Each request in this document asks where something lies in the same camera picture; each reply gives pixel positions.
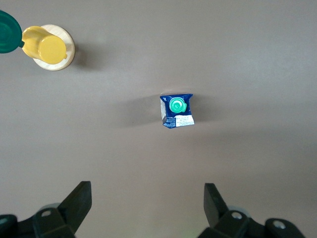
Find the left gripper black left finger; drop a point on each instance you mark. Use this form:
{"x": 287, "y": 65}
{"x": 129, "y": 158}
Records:
{"x": 71, "y": 210}

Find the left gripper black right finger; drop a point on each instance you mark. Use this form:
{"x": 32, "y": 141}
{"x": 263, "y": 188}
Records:
{"x": 215, "y": 208}

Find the blue milk carton green cap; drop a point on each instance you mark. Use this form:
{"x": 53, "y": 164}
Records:
{"x": 177, "y": 114}

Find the yellow plastic cup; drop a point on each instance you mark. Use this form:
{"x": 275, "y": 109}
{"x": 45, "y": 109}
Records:
{"x": 49, "y": 48}

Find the round wooden cup stand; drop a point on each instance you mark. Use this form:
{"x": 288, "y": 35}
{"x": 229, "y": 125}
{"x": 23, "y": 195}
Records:
{"x": 67, "y": 37}

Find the dark green plastic cup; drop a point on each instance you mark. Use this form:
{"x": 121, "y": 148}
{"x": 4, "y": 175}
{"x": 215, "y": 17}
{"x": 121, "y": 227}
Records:
{"x": 8, "y": 34}

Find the brown table cover mat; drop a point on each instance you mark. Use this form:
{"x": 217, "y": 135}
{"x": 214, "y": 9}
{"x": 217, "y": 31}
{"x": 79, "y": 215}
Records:
{"x": 158, "y": 161}

